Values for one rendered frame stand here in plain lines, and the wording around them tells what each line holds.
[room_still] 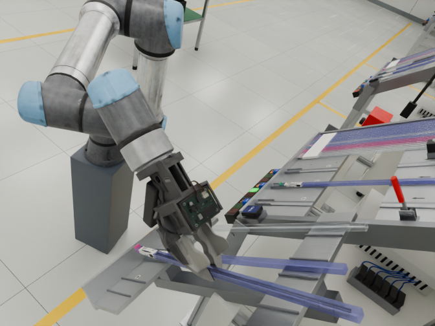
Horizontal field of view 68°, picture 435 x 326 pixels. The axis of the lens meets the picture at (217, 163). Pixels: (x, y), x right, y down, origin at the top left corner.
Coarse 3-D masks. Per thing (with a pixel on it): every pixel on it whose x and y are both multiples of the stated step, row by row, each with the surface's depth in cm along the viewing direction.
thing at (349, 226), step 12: (216, 228) 78; (228, 228) 75; (240, 228) 73; (252, 228) 70; (264, 228) 68; (276, 228) 66; (288, 228) 64; (300, 228) 62; (312, 228) 61; (324, 228) 59; (336, 228) 57; (348, 228) 56; (360, 228) 54
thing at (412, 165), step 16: (416, 160) 94; (432, 160) 91; (400, 176) 90; (416, 176) 87; (432, 176) 84; (416, 192) 80; (432, 192) 78; (384, 208) 78; (416, 208) 74; (432, 208) 72
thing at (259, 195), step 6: (318, 132) 144; (312, 138) 138; (306, 144) 134; (300, 150) 130; (294, 156) 126; (288, 162) 122; (294, 162) 125; (282, 168) 119; (288, 168) 121; (276, 174) 116; (282, 174) 118; (270, 180) 112; (276, 180) 115; (264, 186) 109; (270, 186) 111; (258, 192) 107; (264, 192) 108; (252, 198) 104; (258, 198) 106; (246, 204) 101; (252, 204) 103; (240, 210) 99
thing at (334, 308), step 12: (156, 252) 67; (180, 264) 60; (216, 276) 52; (228, 276) 50; (240, 276) 49; (252, 288) 46; (264, 288) 44; (276, 288) 43; (288, 288) 43; (288, 300) 42; (300, 300) 40; (312, 300) 39; (324, 300) 38; (324, 312) 38; (336, 312) 37; (348, 312) 36; (360, 312) 35
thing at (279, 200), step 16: (304, 160) 124; (320, 160) 119; (336, 160) 114; (288, 176) 116; (304, 176) 111; (320, 176) 107; (272, 192) 108; (288, 192) 104; (304, 192) 100; (320, 192) 97; (272, 208) 98; (288, 208) 94; (304, 208) 91
